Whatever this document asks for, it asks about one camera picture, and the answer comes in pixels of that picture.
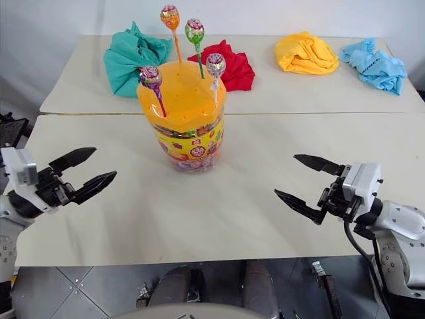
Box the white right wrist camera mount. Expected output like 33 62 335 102
341 162 384 207

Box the silver wrapped white-stick lollipop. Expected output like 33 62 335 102
205 53 227 102

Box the black equipment box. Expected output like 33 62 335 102
0 112 30 150

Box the dark strap with metal buckle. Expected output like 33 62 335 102
311 260 343 319

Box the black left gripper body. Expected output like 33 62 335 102
35 166 76 207

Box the grey robot torso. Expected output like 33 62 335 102
110 301 280 319

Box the teal green crumpled cloth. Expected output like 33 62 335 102
103 21 174 99

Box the green wrapped lollipop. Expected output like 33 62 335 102
184 18 206 80

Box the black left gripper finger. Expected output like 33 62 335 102
69 170 118 205
48 147 98 177

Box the orange wrapped lollipop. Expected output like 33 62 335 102
159 4 184 64

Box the purple wrapped lollipop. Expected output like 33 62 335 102
139 64 168 118

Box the light blue crumpled cloth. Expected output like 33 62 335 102
339 37 408 96

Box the yellow crumpled cloth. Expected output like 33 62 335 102
274 31 341 76

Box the yellow-lidded lollipop jar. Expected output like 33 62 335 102
136 60 228 174

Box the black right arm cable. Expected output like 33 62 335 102
343 220 393 319

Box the red crumpled cloth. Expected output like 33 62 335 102
187 39 256 92

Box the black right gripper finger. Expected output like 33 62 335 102
293 154 347 177
274 188 328 227

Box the dark rounded shape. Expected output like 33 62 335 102
147 266 204 307

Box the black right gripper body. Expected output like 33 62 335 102
317 164 363 223

